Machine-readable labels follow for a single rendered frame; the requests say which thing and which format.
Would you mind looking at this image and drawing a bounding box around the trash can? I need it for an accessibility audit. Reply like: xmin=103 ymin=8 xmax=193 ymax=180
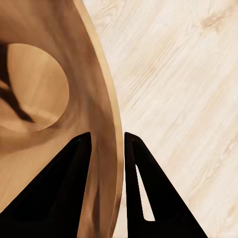
xmin=0 ymin=0 xmax=124 ymax=238

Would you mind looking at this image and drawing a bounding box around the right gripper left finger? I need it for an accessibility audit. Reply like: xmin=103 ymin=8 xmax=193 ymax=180
xmin=0 ymin=132 xmax=92 ymax=238

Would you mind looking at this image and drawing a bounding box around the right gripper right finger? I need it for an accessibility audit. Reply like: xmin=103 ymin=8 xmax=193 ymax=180
xmin=123 ymin=132 xmax=208 ymax=238

